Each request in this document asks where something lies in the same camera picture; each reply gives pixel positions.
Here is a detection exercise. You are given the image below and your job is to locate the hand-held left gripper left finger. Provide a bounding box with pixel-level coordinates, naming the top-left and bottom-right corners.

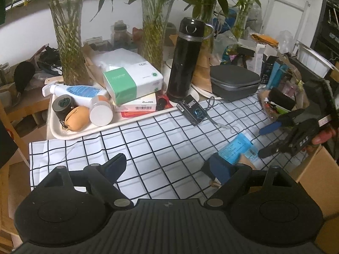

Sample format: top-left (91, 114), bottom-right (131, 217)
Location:
top-left (40, 153), bottom-right (134, 209)

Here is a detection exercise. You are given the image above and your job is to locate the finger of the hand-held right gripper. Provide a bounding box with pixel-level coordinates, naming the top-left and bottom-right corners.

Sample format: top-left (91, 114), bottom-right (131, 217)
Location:
top-left (259, 108), bottom-right (308, 136)
top-left (258, 138), bottom-right (294, 159)

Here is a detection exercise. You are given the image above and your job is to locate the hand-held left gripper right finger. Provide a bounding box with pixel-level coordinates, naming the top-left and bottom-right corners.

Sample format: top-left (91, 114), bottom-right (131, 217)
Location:
top-left (201, 155), bottom-right (300, 208)

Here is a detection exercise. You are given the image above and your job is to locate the blue wet wipes packet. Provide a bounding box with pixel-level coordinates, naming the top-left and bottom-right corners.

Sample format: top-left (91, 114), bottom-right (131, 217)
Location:
top-left (217, 133), bottom-right (261, 166)

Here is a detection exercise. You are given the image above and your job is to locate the brown cardboard box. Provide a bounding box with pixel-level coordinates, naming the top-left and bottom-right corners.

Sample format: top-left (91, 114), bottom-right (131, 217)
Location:
top-left (290, 145), bottom-right (339, 246)

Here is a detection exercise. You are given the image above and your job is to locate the person's right hand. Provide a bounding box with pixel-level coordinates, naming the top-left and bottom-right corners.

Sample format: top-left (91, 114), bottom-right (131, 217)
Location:
top-left (311, 127), bottom-right (339, 146)

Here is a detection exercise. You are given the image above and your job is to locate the black flat pouch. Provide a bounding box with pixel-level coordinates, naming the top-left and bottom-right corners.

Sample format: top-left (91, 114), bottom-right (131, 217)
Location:
top-left (268, 87), bottom-right (297, 112)

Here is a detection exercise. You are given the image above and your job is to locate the pink bottle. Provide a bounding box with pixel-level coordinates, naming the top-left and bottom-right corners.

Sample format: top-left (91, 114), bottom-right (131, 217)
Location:
top-left (282, 81), bottom-right (297, 96)

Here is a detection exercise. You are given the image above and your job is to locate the white black checkered tablecloth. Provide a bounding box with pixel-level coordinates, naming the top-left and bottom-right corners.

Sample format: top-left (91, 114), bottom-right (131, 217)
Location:
top-left (28, 90), bottom-right (268, 200)

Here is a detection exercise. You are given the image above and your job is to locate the white rectangular tray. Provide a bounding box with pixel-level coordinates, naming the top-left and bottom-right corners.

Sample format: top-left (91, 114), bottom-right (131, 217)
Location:
top-left (46, 92), bottom-right (183, 140)

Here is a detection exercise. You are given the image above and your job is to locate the red thin booklet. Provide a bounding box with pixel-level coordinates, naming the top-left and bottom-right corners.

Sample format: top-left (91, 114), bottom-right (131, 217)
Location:
top-left (120, 108), bottom-right (159, 119)

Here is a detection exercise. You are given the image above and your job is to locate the blue tall box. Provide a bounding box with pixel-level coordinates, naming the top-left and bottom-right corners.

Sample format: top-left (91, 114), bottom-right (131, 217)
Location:
top-left (266, 61), bottom-right (289, 90)

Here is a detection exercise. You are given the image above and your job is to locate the white orange jar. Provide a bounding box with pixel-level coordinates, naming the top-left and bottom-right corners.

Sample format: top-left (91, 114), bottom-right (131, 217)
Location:
top-left (89, 95), bottom-right (114, 127)

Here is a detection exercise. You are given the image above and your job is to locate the black tall box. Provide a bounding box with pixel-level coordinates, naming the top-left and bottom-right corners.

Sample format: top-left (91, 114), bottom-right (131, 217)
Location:
top-left (261, 55), bottom-right (276, 84)

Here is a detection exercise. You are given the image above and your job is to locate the grey zip case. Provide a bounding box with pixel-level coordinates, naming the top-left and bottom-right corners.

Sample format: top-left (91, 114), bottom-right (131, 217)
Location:
top-left (210, 65), bottom-right (261, 102)

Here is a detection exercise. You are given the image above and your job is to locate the tan round pouch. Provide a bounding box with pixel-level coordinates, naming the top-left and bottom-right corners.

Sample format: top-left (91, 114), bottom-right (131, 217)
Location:
top-left (65, 106), bottom-right (90, 132)

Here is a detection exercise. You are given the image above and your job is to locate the striped ribbon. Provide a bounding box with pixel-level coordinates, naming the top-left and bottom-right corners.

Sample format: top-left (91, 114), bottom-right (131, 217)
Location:
top-left (285, 54), bottom-right (305, 85)

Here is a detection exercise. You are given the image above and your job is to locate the white flat box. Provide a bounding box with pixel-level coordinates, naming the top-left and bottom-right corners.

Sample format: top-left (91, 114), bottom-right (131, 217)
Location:
top-left (113, 92), bottom-right (157, 113)

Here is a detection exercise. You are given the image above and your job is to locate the white tall box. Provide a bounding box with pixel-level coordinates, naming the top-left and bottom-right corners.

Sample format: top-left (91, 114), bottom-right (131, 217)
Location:
top-left (253, 42), bottom-right (267, 77)

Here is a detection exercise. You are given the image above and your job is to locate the small black red item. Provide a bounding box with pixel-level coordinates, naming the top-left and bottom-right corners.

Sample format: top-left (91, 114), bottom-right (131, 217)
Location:
top-left (156, 94), bottom-right (170, 112)

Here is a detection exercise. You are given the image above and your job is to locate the white storage basket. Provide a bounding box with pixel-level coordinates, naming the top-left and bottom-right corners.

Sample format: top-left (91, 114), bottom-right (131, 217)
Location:
top-left (295, 44), bottom-right (337, 78)

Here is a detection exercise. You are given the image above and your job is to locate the black small tripod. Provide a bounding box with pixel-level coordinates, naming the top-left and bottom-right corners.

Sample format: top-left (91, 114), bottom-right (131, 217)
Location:
top-left (234, 47), bottom-right (256, 69)

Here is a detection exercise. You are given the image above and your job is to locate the black tape roll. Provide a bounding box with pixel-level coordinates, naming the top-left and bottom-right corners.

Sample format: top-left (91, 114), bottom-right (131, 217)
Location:
top-left (51, 94), bottom-right (76, 122)

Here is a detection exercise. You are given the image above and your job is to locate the green white tissue pack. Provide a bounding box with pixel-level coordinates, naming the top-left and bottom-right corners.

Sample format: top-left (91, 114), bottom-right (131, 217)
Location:
top-left (103, 67), bottom-right (164, 106)

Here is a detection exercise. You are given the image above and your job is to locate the white blue spray bottle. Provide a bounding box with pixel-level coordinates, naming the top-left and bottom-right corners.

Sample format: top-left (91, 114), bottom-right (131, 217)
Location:
top-left (42, 83), bottom-right (109, 99)

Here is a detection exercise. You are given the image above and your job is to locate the blue yellow printed pouch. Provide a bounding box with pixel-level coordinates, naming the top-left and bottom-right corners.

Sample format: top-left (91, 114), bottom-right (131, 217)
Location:
top-left (221, 45), bottom-right (240, 64)

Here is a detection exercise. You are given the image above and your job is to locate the tan standing paper bag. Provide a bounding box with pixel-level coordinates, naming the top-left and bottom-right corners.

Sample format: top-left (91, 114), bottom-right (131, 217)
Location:
top-left (191, 36), bottom-right (220, 94)

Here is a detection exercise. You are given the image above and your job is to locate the yellow cloth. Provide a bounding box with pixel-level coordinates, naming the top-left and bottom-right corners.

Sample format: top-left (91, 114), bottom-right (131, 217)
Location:
top-left (250, 32), bottom-right (280, 47)

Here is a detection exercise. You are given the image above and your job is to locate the crumpled clear plastic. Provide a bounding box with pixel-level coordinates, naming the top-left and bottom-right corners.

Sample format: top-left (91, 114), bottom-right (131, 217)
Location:
top-left (278, 29), bottom-right (300, 53)

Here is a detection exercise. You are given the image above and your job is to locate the wooden side table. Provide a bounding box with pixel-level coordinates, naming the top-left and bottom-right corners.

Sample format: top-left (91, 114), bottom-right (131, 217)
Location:
top-left (0, 99), bottom-right (33, 246)

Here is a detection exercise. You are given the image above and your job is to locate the white plastic package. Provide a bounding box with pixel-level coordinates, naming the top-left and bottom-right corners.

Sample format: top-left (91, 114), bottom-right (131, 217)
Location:
top-left (93, 48), bottom-right (154, 82)

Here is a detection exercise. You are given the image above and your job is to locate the brown paper bag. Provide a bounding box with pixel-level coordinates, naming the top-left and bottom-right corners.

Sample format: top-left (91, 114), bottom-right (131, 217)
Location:
top-left (82, 44), bottom-right (106, 88)

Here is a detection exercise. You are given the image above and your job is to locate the wooden shelf unit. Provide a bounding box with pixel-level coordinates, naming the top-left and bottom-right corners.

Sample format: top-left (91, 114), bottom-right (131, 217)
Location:
top-left (0, 74), bottom-right (64, 143)

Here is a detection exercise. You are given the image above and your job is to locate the black thermos bottle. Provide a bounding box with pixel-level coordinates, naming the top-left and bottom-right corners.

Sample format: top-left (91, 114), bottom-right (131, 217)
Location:
top-left (166, 17), bottom-right (214, 103)

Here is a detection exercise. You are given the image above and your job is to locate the glass vase with bamboo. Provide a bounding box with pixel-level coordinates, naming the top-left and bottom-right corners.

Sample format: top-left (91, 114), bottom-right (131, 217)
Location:
top-left (11, 0), bottom-right (117, 86)
top-left (228, 0), bottom-right (300, 41)
top-left (180, 0), bottom-right (239, 45)
top-left (117, 0), bottom-right (186, 73)

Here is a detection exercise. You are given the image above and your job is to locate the black metal rack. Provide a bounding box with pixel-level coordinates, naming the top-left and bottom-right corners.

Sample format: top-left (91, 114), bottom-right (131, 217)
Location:
top-left (310, 0), bottom-right (339, 66)

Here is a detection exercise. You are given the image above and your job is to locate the clear small box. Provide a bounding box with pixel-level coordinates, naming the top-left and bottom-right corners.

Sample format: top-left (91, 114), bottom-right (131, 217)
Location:
top-left (83, 36), bottom-right (112, 52)

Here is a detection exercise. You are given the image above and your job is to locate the black oval brush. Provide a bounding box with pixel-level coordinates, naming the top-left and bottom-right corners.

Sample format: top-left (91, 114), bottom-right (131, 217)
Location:
top-left (14, 61), bottom-right (35, 97)

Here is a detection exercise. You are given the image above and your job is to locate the jar with dark contents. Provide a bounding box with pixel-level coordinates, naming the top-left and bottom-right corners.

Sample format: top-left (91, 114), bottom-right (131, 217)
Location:
top-left (111, 21), bottom-right (131, 48)

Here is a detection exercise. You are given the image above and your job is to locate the small orange item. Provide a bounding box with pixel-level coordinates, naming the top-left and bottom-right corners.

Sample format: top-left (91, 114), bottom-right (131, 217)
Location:
top-left (132, 26), bottom-right (145, 43)

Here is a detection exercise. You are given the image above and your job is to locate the small glass jar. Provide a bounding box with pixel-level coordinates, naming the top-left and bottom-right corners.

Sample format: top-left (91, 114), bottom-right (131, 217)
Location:
top-left (0, 63), bottom-right (12, 85)

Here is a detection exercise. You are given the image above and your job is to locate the grey lanyard cord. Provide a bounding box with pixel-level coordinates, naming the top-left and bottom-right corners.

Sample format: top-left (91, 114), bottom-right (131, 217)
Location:
top-left (207, 97), bottom-right (240, 135)

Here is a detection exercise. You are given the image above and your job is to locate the small black digital camera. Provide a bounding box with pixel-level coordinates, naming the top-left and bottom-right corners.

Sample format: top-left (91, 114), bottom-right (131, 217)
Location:
top-left (177, 95), bottom-right (207, 127)

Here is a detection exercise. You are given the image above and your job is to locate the white metal frame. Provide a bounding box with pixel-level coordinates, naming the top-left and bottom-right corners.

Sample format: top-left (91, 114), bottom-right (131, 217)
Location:
top-left (265, 0), bottom-right (311, 48)

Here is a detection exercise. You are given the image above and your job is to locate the black tangled strap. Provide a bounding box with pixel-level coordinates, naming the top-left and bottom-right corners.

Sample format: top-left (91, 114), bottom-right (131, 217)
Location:
top-left (36, 45), bottom-right (64, 76)

